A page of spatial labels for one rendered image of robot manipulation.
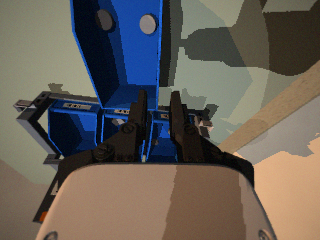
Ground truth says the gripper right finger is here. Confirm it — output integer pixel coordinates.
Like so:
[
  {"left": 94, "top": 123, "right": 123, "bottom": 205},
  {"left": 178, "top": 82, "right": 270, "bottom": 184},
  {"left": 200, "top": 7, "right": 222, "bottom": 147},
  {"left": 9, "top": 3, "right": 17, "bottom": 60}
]
[{"left": 169, "top": 91, "right": 255, "bottom": 189}]

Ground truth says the grey metal shelf frame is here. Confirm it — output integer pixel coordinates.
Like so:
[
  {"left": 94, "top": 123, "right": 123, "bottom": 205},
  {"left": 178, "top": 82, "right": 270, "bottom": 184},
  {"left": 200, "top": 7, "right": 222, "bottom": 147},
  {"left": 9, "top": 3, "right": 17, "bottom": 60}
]
[{"left": 13, "top": 91, "right": 214, "bottom": 171}]

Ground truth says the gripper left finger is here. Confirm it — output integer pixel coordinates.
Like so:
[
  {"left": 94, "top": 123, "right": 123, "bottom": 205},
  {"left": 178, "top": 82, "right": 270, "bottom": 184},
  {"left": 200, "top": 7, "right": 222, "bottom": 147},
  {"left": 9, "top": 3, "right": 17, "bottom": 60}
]
[{"left": 57, "top": 89, "right": 148, "bottom": 193}]

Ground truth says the blue bin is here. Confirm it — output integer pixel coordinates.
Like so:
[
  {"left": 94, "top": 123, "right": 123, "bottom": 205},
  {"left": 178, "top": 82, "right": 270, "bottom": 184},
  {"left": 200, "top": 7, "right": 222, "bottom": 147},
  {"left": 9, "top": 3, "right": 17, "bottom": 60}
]
[
  {"left": 101, "top": 109, "right": 145, "bottom": 162},
  {"left": 48, "top": 99, "right": 103, "bottom": 158},
  {"left": 70, "top": 0, "right": 163, "bottom": 111},
  {"left": 145, "top": 111, "right": 178, "bottom": 163}
]

